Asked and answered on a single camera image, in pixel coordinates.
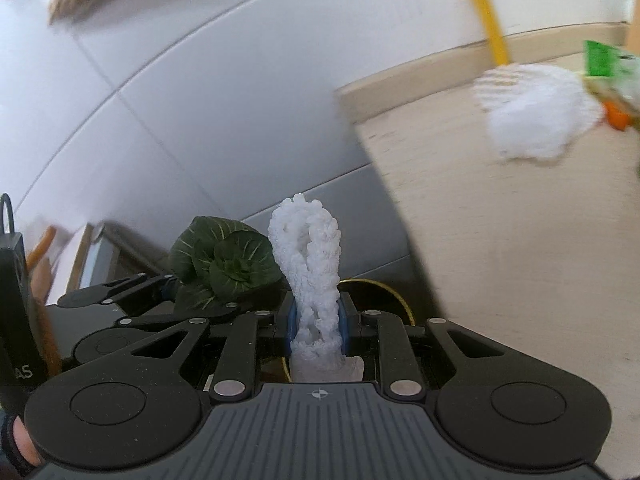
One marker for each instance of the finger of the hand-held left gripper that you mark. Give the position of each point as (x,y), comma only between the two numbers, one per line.
(150,321)
(125,290)

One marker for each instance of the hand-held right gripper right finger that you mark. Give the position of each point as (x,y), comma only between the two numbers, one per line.
(344,327)

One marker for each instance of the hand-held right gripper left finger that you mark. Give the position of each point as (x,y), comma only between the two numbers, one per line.
(292,327)

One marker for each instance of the black bin with yellow rim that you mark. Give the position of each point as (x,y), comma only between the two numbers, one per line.
(385,297)

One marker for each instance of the white foam net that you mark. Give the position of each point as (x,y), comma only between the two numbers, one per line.
(305,245)

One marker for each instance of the dark green bok choy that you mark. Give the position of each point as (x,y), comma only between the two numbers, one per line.
(235,265)

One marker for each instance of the white plastic bag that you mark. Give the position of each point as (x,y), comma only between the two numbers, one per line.
(540,110)

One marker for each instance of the person's left hand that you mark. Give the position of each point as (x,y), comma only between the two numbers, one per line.
(22,442)

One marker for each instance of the orange carrot peel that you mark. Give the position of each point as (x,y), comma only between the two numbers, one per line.
(617,117)

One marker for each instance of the yellow pipe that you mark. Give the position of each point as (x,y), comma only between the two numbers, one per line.
(485,10)

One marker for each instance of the brown door frame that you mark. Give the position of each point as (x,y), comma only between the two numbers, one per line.
(130,250)

